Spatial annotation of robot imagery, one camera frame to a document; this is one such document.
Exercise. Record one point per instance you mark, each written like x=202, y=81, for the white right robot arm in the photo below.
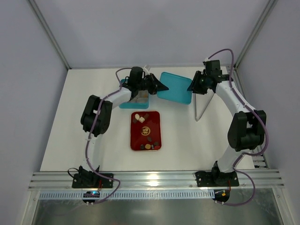
x=246, y=130

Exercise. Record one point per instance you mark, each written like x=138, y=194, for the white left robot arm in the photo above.
x=95, y=119

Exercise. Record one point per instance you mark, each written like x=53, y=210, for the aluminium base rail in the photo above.
x=263, y=178

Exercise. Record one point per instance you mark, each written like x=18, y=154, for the aluminium frame post right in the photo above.
x=264, y=15

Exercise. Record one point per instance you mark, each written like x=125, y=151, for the teal tin box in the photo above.
x=139, y=102

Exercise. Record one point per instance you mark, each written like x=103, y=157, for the aluminium frame post left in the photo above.
x=41, y=19

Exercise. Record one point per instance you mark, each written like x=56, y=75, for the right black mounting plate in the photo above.
x=210, y=179

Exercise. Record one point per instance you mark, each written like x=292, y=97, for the stainless steel tongs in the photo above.
x=201, y=103

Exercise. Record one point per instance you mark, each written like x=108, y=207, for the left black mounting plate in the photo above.
x=91, y=180

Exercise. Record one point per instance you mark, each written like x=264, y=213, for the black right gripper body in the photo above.
x=198, y=83

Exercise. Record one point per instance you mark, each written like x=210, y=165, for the white slotted cable duct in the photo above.
x=128, y=195

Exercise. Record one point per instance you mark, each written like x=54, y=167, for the black mounting plate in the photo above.
x=91, y=180
x=210, y=179

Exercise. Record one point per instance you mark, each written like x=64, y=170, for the aluminium frame post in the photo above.
x=41, y=19
x=264, y=15

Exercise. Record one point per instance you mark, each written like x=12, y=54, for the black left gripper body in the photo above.
x=152, y=82

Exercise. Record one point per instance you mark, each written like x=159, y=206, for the red lacquer tray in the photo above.
x=148, y=132

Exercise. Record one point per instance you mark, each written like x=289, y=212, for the teal tin lid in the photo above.
x=178, y=88

